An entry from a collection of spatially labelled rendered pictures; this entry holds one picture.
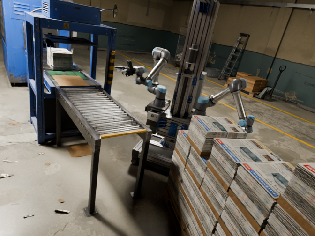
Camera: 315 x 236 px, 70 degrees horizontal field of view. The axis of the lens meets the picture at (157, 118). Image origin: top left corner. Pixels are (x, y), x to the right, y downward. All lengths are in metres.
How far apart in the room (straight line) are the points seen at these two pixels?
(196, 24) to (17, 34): 3.58
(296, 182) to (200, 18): 1.94
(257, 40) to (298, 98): 2.57
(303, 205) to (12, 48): 5.01
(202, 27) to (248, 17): 7.21
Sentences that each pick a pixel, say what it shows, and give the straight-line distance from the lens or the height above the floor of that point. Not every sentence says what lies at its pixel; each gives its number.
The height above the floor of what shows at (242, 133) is 1.05.
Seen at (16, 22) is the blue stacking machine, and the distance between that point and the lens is 5.18.
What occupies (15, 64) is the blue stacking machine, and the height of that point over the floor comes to 0.47.
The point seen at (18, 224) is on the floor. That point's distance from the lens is 2.37.
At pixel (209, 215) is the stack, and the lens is 1.76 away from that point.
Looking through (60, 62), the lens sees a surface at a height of 0.92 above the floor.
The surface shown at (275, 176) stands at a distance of 1.45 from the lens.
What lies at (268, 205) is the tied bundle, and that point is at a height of 1.01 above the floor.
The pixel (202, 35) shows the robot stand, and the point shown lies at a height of 1.67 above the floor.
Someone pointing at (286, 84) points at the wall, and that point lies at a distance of 8.73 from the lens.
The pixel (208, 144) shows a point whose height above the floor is 0.94.
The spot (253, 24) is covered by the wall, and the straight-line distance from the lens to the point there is 9.59.
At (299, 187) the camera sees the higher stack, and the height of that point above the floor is 1.20.
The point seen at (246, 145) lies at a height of 1.07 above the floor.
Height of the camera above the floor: 1.74
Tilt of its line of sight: 23 degrees down
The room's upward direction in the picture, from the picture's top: 11 degrees clockwise
